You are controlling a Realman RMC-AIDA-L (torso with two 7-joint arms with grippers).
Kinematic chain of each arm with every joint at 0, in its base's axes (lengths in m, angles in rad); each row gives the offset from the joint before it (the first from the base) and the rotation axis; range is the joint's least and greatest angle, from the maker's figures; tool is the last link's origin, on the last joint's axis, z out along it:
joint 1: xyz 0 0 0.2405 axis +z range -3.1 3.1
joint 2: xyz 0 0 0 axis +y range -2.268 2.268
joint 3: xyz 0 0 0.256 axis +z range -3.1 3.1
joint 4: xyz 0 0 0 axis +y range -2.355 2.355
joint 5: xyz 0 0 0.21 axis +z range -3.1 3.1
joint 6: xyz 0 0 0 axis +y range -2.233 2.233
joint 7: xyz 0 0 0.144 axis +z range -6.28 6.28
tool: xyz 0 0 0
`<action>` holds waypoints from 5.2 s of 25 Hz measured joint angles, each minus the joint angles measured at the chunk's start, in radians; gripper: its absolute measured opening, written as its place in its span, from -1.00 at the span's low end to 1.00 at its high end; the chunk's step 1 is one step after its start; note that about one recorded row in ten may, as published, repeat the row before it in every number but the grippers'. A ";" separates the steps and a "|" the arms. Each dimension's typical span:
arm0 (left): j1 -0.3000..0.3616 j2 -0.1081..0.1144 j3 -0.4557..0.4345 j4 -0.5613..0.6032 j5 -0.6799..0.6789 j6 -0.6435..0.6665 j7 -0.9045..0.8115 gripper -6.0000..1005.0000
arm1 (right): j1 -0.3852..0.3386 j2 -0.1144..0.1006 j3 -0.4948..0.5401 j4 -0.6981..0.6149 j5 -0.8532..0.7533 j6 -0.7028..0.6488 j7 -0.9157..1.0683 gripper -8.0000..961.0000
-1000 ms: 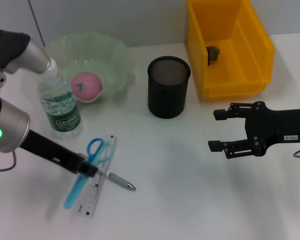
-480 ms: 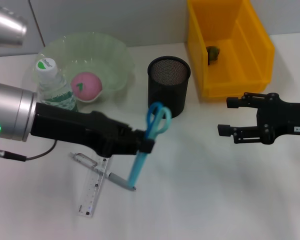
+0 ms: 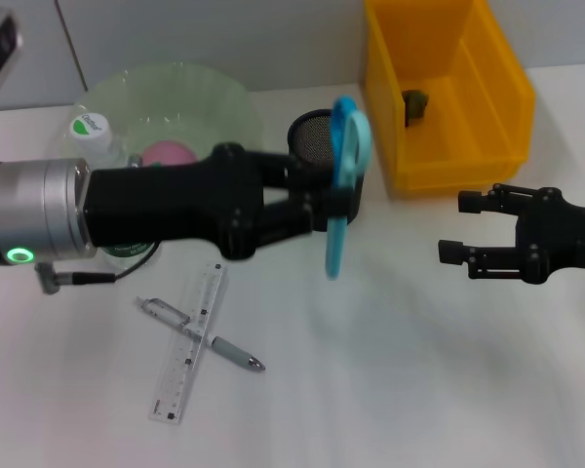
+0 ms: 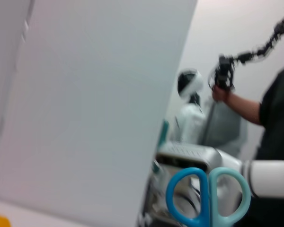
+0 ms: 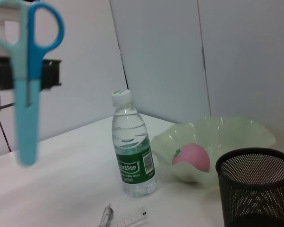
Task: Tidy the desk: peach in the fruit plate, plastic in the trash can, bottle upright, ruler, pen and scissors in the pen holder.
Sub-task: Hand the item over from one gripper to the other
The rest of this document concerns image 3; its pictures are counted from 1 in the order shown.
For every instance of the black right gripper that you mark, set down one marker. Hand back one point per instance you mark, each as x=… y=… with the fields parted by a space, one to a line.
x=560 y=234

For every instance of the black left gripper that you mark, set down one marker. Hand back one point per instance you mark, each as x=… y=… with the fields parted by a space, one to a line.
x=175 y=205

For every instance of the blue scissors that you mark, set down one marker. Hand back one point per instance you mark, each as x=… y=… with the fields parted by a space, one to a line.
x=335 y=244

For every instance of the pink toy peach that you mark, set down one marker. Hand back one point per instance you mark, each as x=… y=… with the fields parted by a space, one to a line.
x=170 y=153

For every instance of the green label water bottle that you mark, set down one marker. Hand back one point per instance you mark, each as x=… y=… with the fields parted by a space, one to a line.
x=90 y=131

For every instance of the black mesh pen cup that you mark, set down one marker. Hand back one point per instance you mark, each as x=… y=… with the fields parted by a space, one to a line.
x=312 y=136

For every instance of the translucent green fruit bowl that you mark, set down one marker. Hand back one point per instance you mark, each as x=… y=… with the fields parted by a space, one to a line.
x=200 y=107

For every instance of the clear grey ballpoint pen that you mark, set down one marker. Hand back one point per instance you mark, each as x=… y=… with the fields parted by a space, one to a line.
x=234 y=353

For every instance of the transparent plastic ruler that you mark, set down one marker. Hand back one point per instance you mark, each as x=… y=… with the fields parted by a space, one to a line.
x=175 y=390

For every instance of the yellow plastic bin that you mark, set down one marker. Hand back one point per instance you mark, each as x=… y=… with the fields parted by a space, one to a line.
x=448 y=122

